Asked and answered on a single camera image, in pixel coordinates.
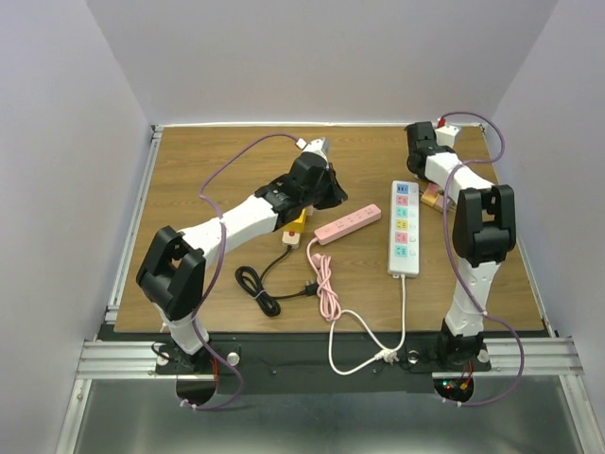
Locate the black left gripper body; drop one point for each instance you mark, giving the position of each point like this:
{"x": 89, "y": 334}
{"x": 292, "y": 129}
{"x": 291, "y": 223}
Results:
{"x": 324, "y": 194}

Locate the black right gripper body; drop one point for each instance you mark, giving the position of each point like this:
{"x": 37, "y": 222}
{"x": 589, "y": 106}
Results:
{"x": 415, "y": 171}

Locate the small pink USB adapter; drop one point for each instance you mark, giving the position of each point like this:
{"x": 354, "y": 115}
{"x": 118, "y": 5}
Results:
{"x": 431, "y": 192}

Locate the small yellow plug adapter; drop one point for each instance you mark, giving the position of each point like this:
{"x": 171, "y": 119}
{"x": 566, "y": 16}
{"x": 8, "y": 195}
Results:
{"x": 436, "y": 204}

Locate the white power strip pastel sockets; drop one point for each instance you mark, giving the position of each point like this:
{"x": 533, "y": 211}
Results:
{"x": 404, "y": 229}

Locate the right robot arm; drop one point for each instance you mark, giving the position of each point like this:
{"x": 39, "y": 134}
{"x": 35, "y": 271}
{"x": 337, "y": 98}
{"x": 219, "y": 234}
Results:
{"x": 477, "y": 242}

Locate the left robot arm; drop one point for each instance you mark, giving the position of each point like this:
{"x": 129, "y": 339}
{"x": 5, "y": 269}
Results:
{"x": 172, "y": 272}

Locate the yellow cube socket adapter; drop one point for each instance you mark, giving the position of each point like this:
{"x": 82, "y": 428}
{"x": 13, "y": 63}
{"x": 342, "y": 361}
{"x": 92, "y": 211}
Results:
{"x": 297, "y": 225}

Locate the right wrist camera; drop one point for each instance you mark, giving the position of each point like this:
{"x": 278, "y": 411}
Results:
{"x": 447, "y": 134}

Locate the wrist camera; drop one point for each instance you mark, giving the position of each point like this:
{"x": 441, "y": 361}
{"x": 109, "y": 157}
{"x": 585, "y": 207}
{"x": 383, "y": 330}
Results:
{"x": 319, "y": 146}
{"x": 447, "y": 134}

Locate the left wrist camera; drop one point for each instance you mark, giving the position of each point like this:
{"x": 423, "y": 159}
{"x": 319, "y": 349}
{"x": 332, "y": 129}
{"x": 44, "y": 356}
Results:
{"x": 319, "y": 146}

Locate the aluminium left rail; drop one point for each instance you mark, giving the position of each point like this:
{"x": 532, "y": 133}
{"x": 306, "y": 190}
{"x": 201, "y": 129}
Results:
{"x": 120, "y": 279}

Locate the aluminium rail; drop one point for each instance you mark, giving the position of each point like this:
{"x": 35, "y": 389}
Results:
{"x": 120, "y": 279}
{"x": 135, "y": 360}

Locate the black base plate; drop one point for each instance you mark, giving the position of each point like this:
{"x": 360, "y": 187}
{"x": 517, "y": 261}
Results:
{"x": 297, "y": 363}

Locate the aluminium front rail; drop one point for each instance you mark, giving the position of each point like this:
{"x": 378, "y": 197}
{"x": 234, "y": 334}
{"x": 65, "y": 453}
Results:
{"x": 135, "y": 360}

